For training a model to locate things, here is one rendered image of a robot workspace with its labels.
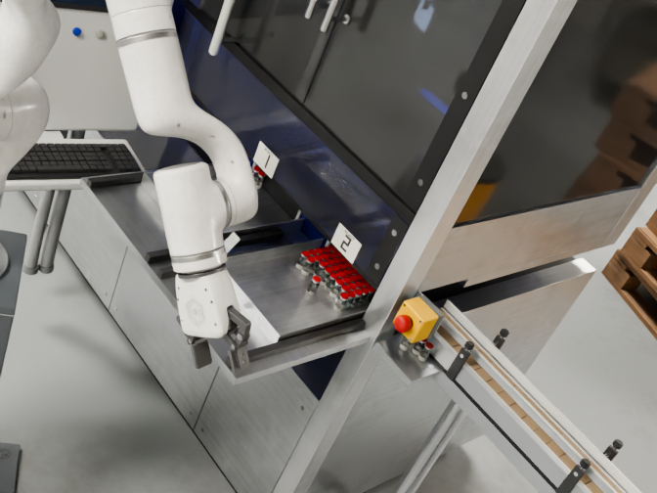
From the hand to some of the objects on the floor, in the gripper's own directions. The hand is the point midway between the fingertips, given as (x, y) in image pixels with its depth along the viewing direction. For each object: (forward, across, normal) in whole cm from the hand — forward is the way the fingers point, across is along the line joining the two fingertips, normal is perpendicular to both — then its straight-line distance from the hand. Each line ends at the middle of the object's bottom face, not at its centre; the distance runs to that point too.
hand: (221, 363), depth 141 cm
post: (+89, +85, -65) cm, 139 cm away
